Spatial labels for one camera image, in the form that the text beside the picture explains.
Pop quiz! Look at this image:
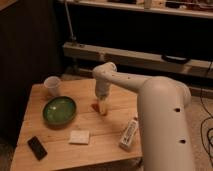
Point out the translucent yellowish gripper finger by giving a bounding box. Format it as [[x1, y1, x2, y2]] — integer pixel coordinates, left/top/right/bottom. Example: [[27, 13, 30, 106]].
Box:
[[98, 99, 108, 115]]

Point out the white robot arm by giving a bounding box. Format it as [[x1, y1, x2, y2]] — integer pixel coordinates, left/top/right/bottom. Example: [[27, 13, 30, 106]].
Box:
[[92, 62, 195, 171]]

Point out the orange carrot-shaped eraser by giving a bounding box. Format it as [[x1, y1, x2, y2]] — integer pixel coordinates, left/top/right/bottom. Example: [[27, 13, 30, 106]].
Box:
[[91, 103, 99, 112]]

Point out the white sponge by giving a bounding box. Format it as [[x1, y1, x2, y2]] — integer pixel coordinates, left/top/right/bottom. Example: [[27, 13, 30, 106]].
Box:
[[69, 130, 90, 144]]

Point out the white glue bottle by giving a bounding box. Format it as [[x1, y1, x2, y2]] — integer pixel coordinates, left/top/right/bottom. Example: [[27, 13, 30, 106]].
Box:
[[119, 117, 138, 151]]

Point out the wooden table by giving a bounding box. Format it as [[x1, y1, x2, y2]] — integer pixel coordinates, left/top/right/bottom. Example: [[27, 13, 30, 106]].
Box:
[[10, 79, 142, 171]]

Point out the green round plate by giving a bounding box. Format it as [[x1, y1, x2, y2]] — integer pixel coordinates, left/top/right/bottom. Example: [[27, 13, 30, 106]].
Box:
[[42, 96, 77, 126]]

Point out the clear plastic cup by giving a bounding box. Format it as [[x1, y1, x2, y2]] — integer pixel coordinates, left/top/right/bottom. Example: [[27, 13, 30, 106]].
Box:
[[44, 76, 61, 97]]

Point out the black remote control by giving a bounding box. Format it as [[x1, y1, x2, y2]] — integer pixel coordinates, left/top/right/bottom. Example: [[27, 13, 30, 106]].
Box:
[[27, 136, 47, 160]]

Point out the long white shelf board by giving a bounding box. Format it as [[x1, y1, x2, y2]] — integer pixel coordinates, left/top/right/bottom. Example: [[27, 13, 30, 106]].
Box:
[[63, 42, 210, 76]]

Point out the upper white shelf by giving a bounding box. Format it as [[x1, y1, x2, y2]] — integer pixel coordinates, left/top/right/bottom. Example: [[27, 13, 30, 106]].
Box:
[[57, 0, 213, 19]]

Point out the black cable on floor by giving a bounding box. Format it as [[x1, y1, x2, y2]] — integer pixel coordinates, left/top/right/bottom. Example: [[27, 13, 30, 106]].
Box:
[[199, 61, 213, 164]]

